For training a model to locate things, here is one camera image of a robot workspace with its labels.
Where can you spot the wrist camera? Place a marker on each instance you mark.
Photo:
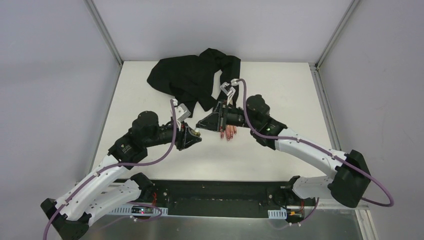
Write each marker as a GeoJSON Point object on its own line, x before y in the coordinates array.
{"type": "Point", "coordinates": [228, 88]}
{"type": "Point", "coordinates": [181, 112]}

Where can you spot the yellow nail polish bottle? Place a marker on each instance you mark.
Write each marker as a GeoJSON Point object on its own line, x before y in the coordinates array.
{"type": "Point", "coordinates": [197, 133]}

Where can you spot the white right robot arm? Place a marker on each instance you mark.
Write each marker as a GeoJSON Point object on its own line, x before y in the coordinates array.
{"type": "Point", "coordinates": [344, 176]}

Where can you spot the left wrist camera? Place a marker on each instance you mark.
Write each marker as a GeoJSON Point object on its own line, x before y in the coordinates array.
{"type": "Point", "coordinates": [181, 112]}

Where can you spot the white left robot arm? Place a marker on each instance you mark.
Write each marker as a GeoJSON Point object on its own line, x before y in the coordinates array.
{"type": "Point", "coordinates": [72, 214]}

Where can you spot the mannequin hand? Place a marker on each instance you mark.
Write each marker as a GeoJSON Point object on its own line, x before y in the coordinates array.
{"type": "Point", "coordinates": [229, 133]}

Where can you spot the black shirt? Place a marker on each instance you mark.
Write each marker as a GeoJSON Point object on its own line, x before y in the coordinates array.
{"type": "Point", "coordinates": [190, 78]}

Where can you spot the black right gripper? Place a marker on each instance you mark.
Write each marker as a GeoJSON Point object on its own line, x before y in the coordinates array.
{"type": "Point", "coordinates": [222, 117]}

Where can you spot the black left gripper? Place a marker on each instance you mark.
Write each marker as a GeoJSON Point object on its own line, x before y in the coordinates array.
{"type": "Point", "coordinates": [180, 137]}

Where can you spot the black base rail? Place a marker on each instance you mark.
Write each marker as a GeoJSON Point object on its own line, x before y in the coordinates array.
{"type": "Point", "coordinates": [231, 199]}

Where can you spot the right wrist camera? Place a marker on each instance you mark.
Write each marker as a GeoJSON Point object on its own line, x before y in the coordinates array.
{"type": "Point", "coordinates": [228, 88]}

